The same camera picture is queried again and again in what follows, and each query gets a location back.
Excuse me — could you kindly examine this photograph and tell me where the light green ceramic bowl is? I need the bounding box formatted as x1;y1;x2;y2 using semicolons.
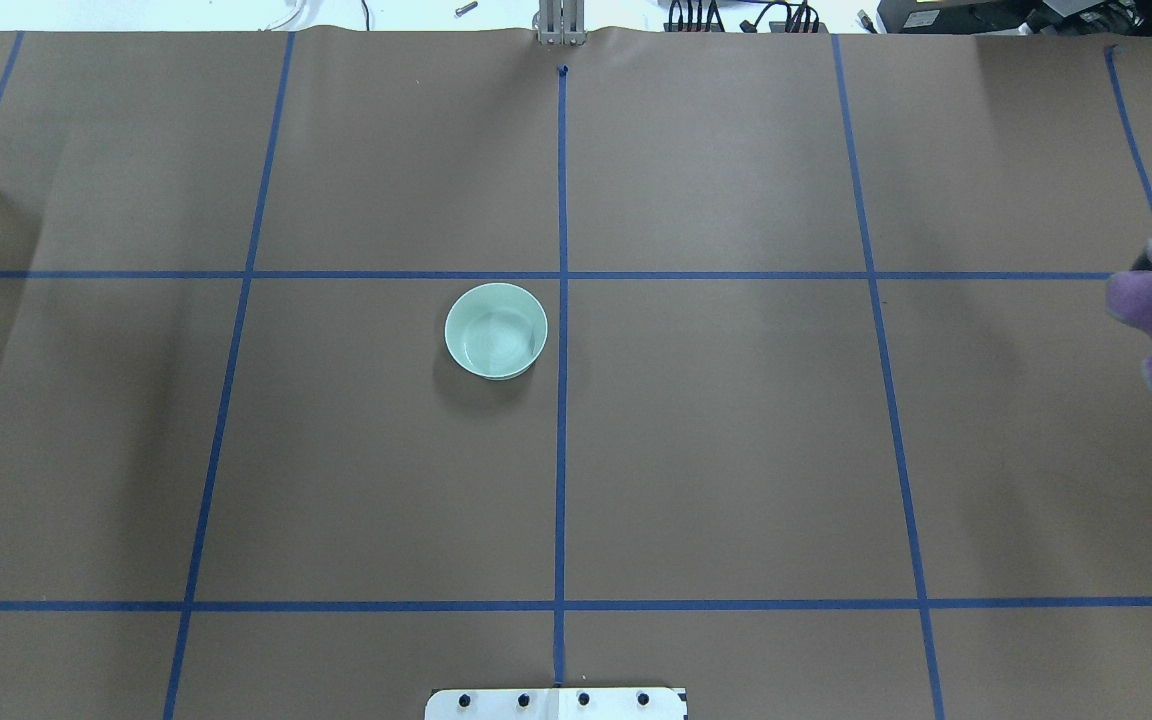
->
444;282;550;381

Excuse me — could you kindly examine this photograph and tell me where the black cables and electronics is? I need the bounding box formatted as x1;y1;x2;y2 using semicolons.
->
664;0;1152;37

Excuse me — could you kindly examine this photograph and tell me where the metal camera post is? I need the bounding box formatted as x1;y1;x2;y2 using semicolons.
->
535;0;588;47

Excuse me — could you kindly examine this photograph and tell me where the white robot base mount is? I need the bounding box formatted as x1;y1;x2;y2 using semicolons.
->
422;685;689;719

